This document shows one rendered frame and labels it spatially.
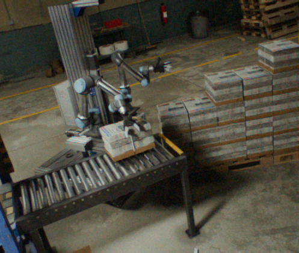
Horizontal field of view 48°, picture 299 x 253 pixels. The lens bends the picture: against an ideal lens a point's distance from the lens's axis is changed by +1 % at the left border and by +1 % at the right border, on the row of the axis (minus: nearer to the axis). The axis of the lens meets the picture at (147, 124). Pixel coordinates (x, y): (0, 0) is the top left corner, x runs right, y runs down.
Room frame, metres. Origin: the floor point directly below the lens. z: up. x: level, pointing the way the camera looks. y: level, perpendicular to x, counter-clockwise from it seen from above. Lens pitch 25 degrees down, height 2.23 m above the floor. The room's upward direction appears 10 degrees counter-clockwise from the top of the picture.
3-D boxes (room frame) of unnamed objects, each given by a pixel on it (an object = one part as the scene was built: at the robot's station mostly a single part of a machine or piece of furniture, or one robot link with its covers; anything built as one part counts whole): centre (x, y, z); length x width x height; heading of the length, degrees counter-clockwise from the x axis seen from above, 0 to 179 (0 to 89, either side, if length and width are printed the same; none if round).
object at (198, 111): (3.30, -0.71, 0.42); 1.17 x 0.39 x 0.83; 91
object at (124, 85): (3.63, 0.18, 1.19); 0.15 x 0.12 x 0.55; 169
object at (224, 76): (3.31, -0.85, 1.06); 0.37 x 0.29 x 0.01; 2
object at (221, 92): (3.31, -0.84, 0.95); 0.38 x 0.29 x 0.23; 2
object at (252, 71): (3.30, -1.14, 1.06); 0.37 x 0.28 x 0.01; 3
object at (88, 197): (2.13, 0.39, 0.74); 1.34 x 0.05 x 0.12; 109
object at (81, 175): (2.32, 0.59, 0.77); 0.47 x 0.05 x 0.05; 19
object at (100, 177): (2.36, 0.47, 0.77); 0.47 x 0.05 x 0.05; 19
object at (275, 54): (3.32, -1.44, 0.65); 0.39 x 0.30 x 1.29; 1
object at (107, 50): (9.20, 0.92, 0.55); 1.80 x 0.70 x 1.09; 109
